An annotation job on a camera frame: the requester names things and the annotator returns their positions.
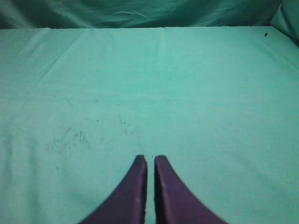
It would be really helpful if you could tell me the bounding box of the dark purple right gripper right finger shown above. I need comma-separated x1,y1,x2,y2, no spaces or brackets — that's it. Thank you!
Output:
154,155,226,224

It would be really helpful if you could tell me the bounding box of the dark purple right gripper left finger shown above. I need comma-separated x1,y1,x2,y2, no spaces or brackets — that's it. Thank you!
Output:
81,155,148,224

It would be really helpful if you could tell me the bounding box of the green table cloth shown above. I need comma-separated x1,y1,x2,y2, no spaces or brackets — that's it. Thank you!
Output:
0,27,299,224

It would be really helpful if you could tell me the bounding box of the green backdrop curtain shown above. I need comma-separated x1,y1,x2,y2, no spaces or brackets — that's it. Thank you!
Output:
0,0,299,29

